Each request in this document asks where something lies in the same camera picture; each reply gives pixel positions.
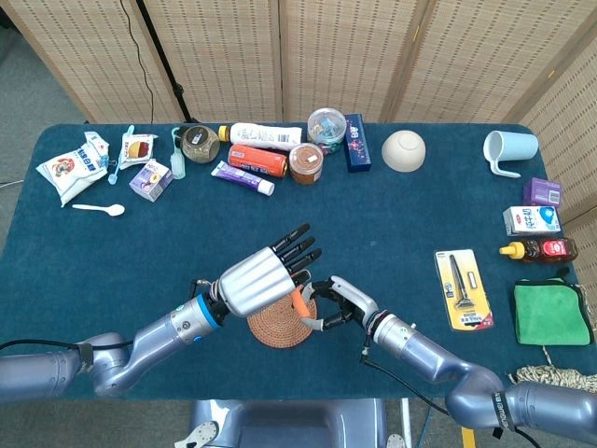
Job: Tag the pale green bottle brush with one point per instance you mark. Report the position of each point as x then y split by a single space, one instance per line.
177 163

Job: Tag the small purple box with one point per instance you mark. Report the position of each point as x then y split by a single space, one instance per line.
541 192

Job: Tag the orange carrot-like stick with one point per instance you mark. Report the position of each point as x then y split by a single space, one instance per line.
300 303

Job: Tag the beige bowl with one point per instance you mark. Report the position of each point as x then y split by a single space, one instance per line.
403 151

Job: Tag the honey bottle yellow cap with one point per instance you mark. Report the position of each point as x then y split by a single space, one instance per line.
541 250

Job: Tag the white table leg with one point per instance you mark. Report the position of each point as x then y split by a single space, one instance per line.
406 420

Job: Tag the bamboo screen panel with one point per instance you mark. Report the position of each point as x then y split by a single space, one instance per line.
485 56
84 51
219 56
345 56
569 116

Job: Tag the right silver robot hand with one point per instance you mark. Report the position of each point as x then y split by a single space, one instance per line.
359 301

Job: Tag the round woven rattan coaster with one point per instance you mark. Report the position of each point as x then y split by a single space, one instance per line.
280 332

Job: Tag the white perforated metal plate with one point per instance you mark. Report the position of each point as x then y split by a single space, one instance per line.
203 433
395 441

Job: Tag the brown jar clear lid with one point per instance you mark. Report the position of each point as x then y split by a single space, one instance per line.
305 168

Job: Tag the purple drink carton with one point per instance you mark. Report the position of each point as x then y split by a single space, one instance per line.
149 182

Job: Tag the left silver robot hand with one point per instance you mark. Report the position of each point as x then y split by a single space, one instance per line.
254 282

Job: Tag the razor blister pack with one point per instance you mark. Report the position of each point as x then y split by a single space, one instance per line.
464 289

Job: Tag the black tripod pole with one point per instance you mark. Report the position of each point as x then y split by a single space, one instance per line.
163 63

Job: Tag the loose colourful binder clips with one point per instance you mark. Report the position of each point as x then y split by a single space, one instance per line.
332 148

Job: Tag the clear round box of clips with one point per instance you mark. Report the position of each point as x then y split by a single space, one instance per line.
326 126

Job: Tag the white snack bag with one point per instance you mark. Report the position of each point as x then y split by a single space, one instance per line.
70 175

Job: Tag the dark blue table cloth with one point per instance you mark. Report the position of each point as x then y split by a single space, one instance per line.
140 242

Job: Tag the blue binder clip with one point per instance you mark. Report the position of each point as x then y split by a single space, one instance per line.
112 162

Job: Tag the white plastic spoon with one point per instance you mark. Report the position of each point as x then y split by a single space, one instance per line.
114 210

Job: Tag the light blue mug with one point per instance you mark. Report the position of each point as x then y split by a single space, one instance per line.
513 147

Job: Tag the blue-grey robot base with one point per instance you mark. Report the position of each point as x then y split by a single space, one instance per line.
289 420

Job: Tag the orange drink can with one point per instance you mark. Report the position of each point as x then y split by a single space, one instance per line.
256 160

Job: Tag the purple toothpaste tube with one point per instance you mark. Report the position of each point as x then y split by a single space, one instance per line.
238 176

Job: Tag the green cloth black trim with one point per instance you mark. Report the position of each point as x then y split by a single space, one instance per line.
550 312

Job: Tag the white blue milk carton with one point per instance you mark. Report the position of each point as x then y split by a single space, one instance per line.
531 220

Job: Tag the dark blue carton box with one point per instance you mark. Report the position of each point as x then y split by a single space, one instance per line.
358 149

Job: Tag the yellow floor tape strip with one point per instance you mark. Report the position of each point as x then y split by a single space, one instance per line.
467 438

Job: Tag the light blue toothbrush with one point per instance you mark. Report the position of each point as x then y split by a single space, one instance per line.
112 178

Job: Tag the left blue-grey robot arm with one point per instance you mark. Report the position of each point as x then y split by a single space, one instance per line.
154 336

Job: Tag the dark round bowl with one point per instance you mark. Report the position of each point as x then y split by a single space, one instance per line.
200 144

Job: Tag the clear jelly cup packet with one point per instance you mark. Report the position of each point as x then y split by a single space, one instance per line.
137 149

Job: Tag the white bottle yellow cap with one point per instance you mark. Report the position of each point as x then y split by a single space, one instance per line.
261 135

